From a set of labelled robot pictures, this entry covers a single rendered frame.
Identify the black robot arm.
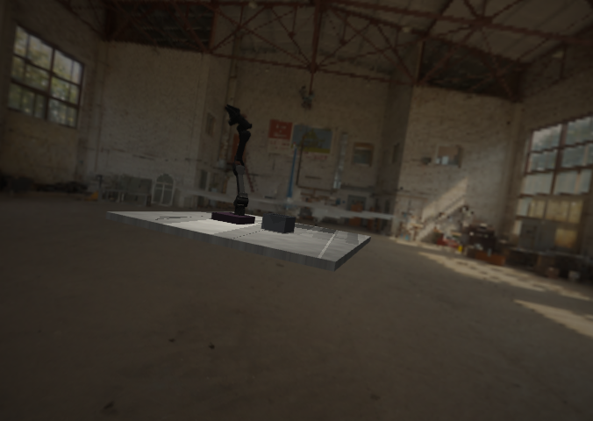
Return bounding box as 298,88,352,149
232,120,252,216

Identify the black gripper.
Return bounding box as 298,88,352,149
225,104,245,124

